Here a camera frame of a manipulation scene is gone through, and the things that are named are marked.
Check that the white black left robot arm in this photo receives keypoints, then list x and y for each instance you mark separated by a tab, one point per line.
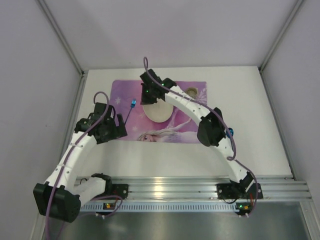
59	197

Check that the aluminium corner frame post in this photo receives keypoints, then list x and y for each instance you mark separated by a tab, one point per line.
60	35
298	5

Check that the speckled white small cup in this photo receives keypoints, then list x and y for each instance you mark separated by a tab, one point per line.
192	92

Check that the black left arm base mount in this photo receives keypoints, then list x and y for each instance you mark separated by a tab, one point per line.
100	187

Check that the cream round plate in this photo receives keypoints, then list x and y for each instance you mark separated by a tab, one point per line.
158	112

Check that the aluminium corner frame post right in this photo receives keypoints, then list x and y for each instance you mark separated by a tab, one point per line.
298	5

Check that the aluminium corner frame post left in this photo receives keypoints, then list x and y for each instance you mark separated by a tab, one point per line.
60	35

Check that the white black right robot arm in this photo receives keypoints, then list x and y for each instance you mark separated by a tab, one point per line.
212	130

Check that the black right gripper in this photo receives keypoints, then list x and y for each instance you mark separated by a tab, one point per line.
147	99

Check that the aluminium rail front frame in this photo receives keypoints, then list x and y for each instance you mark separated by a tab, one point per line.
161	179

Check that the blue metal spoon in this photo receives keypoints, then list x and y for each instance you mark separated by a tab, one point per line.
229	132

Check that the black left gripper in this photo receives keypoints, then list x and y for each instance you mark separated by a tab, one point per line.
116	130

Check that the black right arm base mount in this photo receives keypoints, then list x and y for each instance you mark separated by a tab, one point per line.
228	191

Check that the grey slotted cable duct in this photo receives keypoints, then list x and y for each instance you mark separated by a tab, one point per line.
157	207

